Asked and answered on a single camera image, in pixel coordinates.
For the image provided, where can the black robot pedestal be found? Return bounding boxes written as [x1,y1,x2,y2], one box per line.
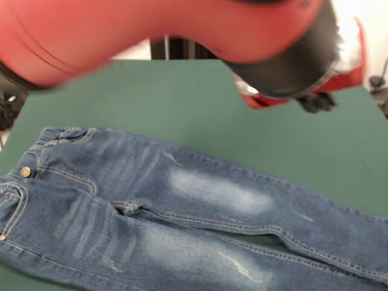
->
[150,35,219,61]

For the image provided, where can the dark green table cloth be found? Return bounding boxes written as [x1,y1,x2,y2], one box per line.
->
[0,59,388,291]

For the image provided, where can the blue denim jeans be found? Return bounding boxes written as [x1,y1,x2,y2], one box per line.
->
[0,126,388,291]

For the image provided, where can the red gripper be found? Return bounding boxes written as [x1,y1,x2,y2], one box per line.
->
[233,17,368,115]

